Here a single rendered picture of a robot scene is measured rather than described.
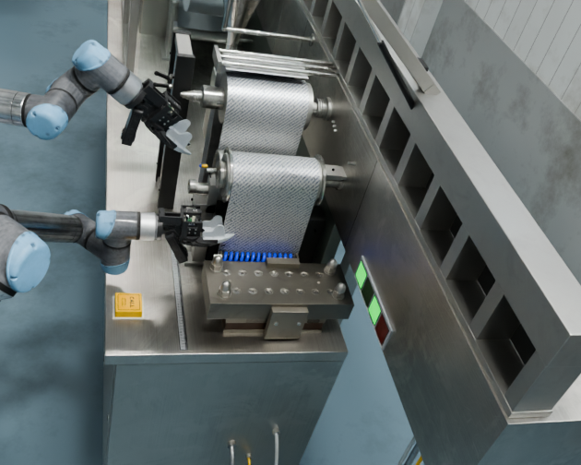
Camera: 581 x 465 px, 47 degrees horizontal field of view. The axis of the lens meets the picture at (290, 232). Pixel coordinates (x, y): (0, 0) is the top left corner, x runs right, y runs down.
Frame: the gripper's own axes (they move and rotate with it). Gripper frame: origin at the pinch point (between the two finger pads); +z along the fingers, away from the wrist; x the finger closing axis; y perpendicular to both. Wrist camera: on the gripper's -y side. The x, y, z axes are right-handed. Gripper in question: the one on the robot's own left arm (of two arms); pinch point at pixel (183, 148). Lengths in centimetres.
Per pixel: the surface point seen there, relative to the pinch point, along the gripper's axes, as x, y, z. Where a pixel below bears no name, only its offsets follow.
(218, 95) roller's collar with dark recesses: 20.8, 9.7, 5.2
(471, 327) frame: -72, 42, 25
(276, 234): -8.8, 1.8, 34.5
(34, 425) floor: 1, -125, 54
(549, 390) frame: -90, 49, 25
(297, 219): -8.6, 9.6, 34.3
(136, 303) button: -19.7, -35.3, 17.1
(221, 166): -3.6, 4.5, 9.0
